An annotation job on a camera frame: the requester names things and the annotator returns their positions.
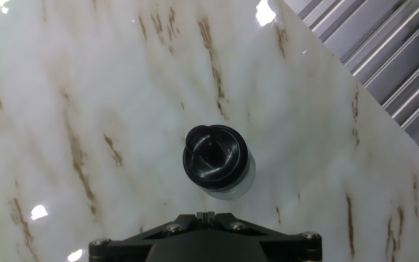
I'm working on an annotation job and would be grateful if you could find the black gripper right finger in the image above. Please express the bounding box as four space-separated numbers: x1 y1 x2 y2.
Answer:
206 212 323 262

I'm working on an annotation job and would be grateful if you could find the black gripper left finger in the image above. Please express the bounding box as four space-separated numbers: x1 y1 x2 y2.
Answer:
88 212 207 262

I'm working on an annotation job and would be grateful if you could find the black jar lid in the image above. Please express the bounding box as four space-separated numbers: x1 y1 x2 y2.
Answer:
182 124 250 191

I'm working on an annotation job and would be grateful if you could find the clear glass jar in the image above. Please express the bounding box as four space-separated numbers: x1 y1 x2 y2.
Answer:
198 151 257 201

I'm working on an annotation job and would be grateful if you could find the marble pattern board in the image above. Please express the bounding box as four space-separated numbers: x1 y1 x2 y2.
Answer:
0 0 419 262

